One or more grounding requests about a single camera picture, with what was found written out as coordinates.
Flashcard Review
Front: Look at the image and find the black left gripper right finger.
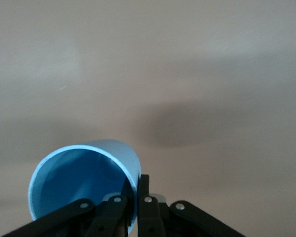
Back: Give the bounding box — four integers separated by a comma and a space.
137, 174, 247, 237

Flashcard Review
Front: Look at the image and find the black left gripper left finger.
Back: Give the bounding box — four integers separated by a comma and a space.
0, 184, 138, 237

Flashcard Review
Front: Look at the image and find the light blue plastic cup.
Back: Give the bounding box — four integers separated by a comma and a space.
27, 139, 142, 234

